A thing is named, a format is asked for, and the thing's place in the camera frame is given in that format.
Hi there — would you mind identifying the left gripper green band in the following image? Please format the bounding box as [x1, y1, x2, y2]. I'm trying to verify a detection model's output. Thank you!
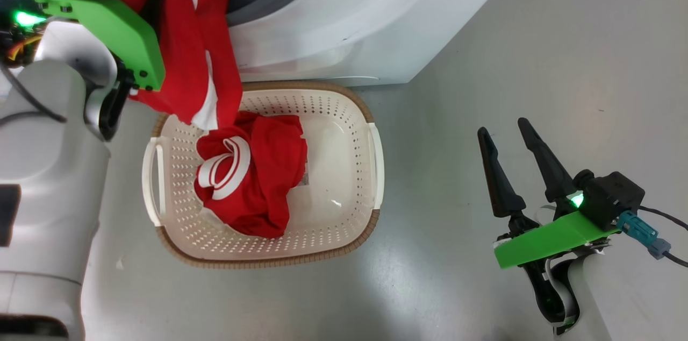
[30, 0, 168, 141]

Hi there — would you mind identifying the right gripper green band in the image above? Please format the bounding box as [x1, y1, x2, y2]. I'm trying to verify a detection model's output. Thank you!
[477, 118, 619, 336]

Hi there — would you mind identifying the red garment with white stripe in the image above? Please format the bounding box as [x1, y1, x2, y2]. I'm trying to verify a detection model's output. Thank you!
[89, 0, 243, 131]

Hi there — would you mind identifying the cream perforated laundry basket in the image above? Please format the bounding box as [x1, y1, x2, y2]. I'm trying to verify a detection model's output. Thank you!
[142, 81, 385, 269]

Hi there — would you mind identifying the white front-load washing machine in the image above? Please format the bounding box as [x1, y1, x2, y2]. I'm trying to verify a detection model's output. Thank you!
[185, 0, 530, 87]

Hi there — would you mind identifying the teal connector right camera cable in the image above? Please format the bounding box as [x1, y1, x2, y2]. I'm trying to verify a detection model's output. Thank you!
[617, 211, 688, 267]

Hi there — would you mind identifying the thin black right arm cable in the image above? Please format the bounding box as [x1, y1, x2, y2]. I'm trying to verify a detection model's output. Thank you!
[637, 205, 688, 232]

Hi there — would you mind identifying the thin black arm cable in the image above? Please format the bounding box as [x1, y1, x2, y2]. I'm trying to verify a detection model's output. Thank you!
[637, 205, 688, 232]
[0, 64, 68, 125]

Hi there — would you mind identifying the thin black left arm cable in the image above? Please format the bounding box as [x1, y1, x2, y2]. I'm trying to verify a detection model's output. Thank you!
[0, 64, 68, 125]

